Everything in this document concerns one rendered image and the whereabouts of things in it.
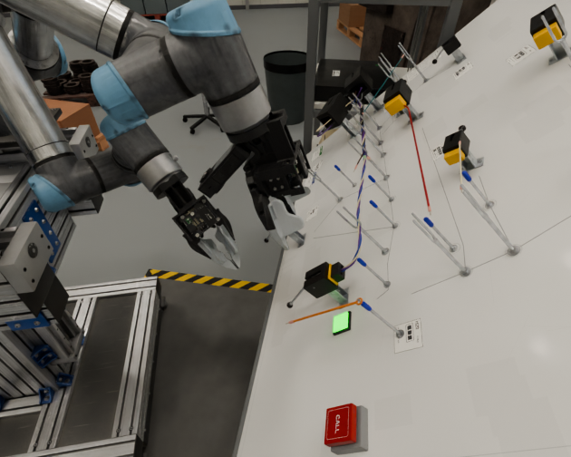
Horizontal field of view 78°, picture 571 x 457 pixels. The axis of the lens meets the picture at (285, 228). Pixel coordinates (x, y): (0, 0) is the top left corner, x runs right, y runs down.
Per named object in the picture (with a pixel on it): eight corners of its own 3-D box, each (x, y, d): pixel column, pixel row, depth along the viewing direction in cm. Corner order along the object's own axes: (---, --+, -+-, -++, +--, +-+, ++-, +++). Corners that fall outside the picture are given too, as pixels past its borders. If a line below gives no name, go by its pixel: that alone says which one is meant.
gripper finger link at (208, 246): (227, 281, 66) (195, 242, 65) (225, 277, 72) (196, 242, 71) (239, 270, 66) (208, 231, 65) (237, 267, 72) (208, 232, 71)
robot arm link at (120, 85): (135, 105, 54) (199, 75, 53) (120, 140, 46) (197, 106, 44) (100, 53, 49) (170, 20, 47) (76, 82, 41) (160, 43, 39)
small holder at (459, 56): (439, 72, 105) (427, 54, 102) (465, 51, 100) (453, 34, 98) (441, 77, 101) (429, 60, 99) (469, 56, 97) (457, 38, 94)
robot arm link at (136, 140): (131, 120, 72) (135, 96, 64) (167, 163, 73) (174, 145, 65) (95, 137, 68) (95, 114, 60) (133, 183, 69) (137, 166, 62)
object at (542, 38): (562, 33, 64) (556, 21, 63) (562, 37, 63) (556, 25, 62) (538, 45, 67) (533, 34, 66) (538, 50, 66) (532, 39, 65)
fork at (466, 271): (472, 274, 53) (419, 218, 48) (461, 279, 54) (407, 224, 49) (469, 265, 55) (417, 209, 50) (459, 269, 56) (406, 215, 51)
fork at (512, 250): (522, 253, 50) (470, 189, 44) (508, 257, 51) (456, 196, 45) (518, 243, 51) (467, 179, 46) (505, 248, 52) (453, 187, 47)
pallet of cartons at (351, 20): (411, 45, 577) (420, 11, 545) (358, 48, 566) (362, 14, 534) (382, 25, 675) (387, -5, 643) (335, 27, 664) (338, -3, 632)
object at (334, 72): (310, 102, 145) (311, 84, 141) (318, 72, 171) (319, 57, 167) (392, 106, 141) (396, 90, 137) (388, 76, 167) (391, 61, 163)
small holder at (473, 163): (487, 138, 70) (468, 111, 68) (482, 170, 66) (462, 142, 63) (463, 147, 74) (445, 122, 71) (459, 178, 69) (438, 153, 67)
